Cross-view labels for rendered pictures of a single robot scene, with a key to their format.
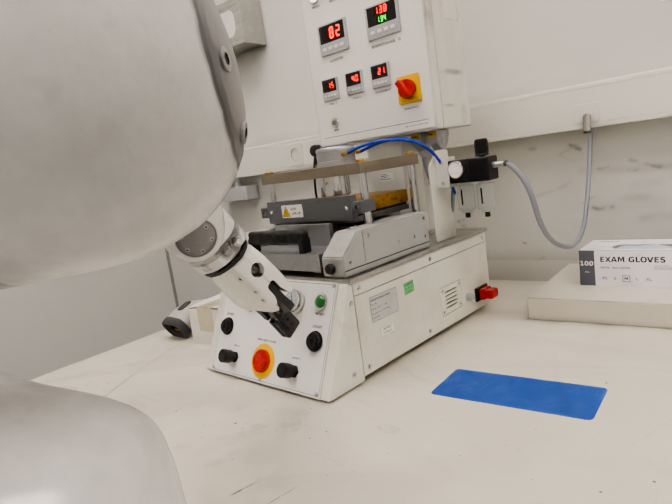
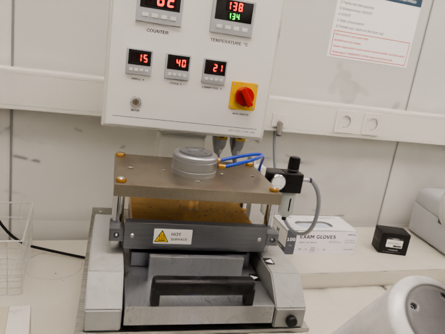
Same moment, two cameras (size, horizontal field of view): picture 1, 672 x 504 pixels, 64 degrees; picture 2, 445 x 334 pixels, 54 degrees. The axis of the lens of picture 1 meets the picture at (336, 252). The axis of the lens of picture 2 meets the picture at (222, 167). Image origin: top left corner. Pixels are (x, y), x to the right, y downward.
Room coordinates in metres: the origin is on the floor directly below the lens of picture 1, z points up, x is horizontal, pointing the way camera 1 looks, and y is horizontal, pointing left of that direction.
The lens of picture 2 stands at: (0.67, 0.59, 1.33)
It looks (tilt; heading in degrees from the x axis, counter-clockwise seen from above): 15 degrees down; 301
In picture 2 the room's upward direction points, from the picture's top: 8 degrees clockwise
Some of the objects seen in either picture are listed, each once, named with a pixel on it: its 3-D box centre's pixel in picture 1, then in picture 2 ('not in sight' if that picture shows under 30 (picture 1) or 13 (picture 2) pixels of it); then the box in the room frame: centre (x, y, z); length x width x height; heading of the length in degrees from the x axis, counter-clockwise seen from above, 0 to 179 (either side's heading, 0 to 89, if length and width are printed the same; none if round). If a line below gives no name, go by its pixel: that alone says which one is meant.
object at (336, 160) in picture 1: (356, 175); (199, 181); (1.10, -0.06, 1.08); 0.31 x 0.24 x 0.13; 46
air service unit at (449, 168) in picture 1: (470, 179); (279, 189); (1.03, -0.28, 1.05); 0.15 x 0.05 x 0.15; 46
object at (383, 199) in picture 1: (343, 193); (193, 203); (1.09, -0.03, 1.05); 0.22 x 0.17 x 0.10; 46
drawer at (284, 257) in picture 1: (330, 237); (188, 256); (1.06, 0.01, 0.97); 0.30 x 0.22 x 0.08; 136
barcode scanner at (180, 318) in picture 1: (201, 312); not in sight; (1.33, 0.36, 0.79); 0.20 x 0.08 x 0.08; 140
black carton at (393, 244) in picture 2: not in sight; (391, 240); (0.85, -0.79, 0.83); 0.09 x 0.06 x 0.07; 33
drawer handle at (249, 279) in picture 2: (277, 241); (203, 290); (0.96, 0.10, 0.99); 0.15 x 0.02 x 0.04; 46
